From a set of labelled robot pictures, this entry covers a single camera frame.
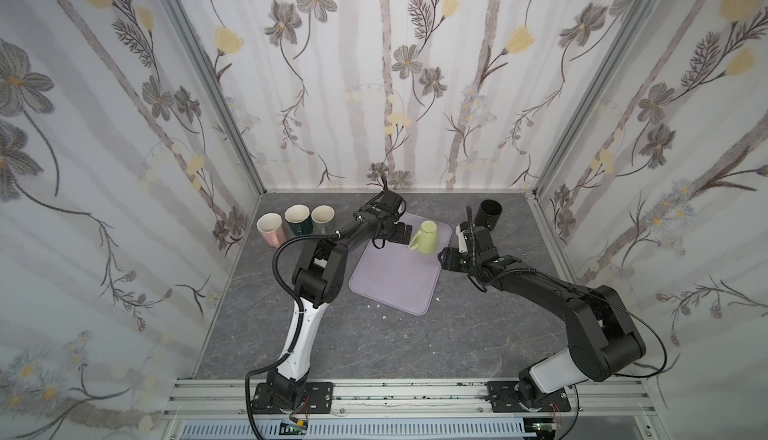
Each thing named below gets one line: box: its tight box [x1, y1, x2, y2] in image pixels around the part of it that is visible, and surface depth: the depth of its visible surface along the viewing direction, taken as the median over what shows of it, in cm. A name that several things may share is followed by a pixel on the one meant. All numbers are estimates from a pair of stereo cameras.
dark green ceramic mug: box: [284, 203, 313, 236], surface depth 102 cm
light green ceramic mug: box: [408, 220, 438, 254], surface depth 100 cm
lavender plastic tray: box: [349, 212, 452, 316], surface depth 97 cm
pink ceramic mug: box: [256, 212, 287, 249], surface depth 100 cm
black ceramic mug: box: [474, 199, 503, 231], surface depth 106 cm
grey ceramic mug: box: [310, 204, 335, 235], surface depth 103 cm
